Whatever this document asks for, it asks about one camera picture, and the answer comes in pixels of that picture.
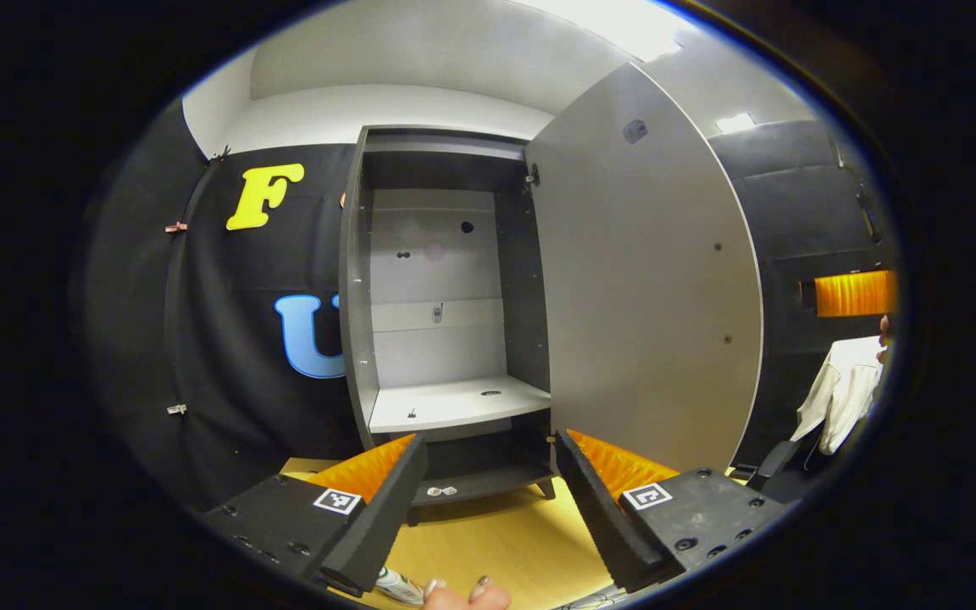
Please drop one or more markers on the red clip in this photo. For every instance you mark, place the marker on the red clip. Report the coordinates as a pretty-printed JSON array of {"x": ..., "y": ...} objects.
[{"x": 175, "y": 227}]

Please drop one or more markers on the small ceiling light panel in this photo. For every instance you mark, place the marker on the small ceiling light panel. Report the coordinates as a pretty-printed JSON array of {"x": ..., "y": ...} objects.
[{"x": 735, "y": 124}]

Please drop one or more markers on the grey cabinet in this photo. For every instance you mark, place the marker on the grey cabinet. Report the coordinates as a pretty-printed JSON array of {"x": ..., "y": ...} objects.
[{"x": 437, "y": 347}]

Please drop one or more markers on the large ceiling light panel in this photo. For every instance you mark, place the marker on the large ceiling light panel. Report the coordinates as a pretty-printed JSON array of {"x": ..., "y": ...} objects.
[{"x": 615, "y": 21}]

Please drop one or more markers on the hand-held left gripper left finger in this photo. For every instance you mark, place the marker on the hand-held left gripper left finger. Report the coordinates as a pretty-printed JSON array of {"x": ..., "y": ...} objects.
[{"x": 382, "y": 517}]

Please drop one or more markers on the black clip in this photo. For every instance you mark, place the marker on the black clip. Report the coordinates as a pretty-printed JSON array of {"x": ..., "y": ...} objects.
[{"x": 219, "y": 155}]

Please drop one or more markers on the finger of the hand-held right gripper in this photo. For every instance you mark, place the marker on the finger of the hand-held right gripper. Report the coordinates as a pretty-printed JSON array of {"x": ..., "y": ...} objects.
[{"x": 856, "y": 294}]

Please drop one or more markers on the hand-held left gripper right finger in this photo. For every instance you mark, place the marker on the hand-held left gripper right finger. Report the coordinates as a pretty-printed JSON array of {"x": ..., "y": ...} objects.
[{"x": 602, "y": 517}]

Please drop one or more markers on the black chair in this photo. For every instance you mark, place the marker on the black chair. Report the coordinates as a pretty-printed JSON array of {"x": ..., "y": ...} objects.
[{"x": 772, "y": 464}]

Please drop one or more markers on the white green-label bottle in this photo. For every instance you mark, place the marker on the white green-label bottle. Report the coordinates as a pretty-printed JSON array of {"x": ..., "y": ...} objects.
[{"x": 396, "y": 585}]

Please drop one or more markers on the black backdrop cloth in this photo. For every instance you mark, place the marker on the black backdrop cloth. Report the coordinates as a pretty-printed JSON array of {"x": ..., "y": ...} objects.
[{"x": 225, "y": 339}]

